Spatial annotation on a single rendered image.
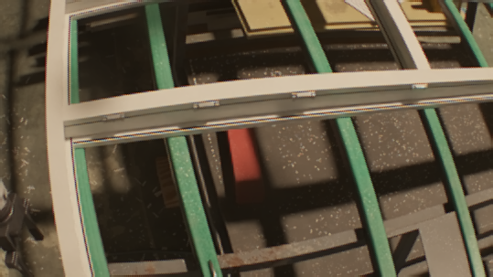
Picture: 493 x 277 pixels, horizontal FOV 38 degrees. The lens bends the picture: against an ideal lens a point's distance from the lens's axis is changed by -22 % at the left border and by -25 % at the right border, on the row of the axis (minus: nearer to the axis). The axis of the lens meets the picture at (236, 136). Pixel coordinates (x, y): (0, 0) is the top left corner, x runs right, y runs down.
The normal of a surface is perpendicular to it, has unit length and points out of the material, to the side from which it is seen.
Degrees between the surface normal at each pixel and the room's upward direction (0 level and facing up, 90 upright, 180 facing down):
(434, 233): 0
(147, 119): 90
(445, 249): 0
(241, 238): 0
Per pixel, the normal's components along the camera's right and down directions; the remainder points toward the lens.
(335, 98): 0.19, 0.76
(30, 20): 0.06, -0.63
